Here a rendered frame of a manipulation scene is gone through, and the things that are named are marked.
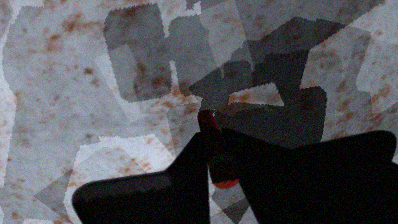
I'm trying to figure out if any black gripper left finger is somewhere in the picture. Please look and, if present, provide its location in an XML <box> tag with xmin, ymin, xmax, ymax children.
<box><xmin>71</xmin><ymin>132</ymin><xmax>211</xmax><ymax>224</ymax></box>

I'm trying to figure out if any dark red peg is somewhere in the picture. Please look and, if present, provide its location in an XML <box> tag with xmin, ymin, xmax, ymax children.
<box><xmin>197</xmin><ymin>110</ymin><xmax>241</xmax><ymax>189</ymax></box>

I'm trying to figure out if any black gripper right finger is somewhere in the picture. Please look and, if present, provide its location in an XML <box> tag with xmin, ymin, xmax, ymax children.
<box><xmin>221</xmin><ymin>128</ymin><xmax>397</xmax><ymax>224</ymax></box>

